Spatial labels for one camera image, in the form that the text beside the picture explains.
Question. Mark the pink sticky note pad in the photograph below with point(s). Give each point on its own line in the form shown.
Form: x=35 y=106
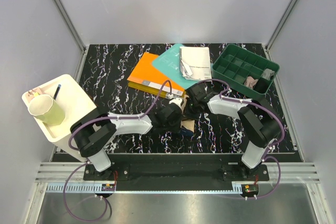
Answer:
x=33 y=93

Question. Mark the green paper cup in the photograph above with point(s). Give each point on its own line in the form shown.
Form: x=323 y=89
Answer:
x=45 y=108

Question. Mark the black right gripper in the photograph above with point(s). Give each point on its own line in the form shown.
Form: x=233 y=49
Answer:
x=187 y=114

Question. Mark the beige underwear navy trim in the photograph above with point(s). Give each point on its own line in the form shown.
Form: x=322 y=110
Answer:
x=187 y=125

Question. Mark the cream plastic bin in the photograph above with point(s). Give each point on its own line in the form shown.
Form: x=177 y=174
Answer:
x=74 y=102

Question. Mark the green compartment tray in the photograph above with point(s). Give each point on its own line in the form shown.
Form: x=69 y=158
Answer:
x=235 y=64

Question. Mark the teal plastic board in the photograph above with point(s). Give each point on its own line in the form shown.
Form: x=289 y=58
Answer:
x=168 y=63

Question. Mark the yellow binder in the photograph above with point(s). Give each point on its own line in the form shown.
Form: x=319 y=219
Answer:
x=154 y=88

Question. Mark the blue black pen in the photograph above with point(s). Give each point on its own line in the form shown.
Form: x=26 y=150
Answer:
x=57 y=91

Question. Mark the grey underwear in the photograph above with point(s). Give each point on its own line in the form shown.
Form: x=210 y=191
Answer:
x=267 y=74

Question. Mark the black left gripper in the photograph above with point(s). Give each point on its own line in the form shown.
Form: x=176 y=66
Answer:
x=177 y=127

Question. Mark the pink rolled underwear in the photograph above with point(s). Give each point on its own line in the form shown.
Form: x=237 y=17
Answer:
x=250 y=82

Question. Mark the white Canon safety booklet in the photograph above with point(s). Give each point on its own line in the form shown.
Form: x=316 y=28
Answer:
x=195 y=63

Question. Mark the orange folder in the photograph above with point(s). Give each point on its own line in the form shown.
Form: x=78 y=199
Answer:
x=145 y=73

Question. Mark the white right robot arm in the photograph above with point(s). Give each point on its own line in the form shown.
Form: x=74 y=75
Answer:
x=259 y=120

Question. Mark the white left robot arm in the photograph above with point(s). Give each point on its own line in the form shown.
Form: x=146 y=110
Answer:
x=90 y=134

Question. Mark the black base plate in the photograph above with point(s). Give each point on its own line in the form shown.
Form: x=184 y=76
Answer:
x=177 y=172

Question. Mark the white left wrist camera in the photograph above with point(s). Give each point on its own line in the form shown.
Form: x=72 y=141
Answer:
x=180 y=102

